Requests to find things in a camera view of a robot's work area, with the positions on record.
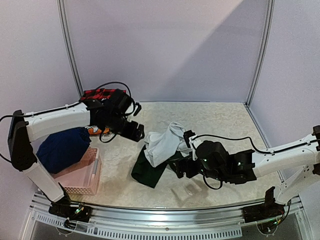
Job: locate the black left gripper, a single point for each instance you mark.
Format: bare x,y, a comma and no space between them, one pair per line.
130,135

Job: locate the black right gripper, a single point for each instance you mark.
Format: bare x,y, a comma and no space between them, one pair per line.
182,165

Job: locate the red black plaid shirt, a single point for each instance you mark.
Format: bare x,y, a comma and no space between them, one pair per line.
97,94

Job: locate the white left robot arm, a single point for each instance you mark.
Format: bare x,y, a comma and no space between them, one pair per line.
28,130

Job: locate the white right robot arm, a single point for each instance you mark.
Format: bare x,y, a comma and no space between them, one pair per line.
250,165

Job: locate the pink plastic laundry basket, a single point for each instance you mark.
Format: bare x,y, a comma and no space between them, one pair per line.
83,177

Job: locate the orange white folded garment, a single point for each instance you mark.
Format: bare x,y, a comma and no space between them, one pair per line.
95,131

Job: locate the dark green garment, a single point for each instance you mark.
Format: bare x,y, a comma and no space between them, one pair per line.
144,173

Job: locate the navy blue garment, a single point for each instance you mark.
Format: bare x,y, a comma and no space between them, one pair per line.
62,149

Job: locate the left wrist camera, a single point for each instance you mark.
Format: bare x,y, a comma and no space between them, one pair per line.
136,108

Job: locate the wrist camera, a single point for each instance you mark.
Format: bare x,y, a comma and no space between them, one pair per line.
136,108
209,156

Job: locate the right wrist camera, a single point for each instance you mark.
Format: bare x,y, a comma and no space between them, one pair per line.
209,156

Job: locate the left aluminium frame post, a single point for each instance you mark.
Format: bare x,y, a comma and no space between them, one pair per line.
68,46

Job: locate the aluminium frame post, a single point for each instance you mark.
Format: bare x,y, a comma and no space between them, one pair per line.
68,46
261,53

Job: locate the aluminium front rail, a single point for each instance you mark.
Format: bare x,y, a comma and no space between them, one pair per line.
114,223

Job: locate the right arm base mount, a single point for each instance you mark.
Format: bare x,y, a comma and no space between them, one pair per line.
267,215

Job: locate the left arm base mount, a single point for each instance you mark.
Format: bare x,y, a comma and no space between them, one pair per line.
72,213

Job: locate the right aluminium frame post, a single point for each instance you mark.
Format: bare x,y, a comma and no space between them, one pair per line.
261,53

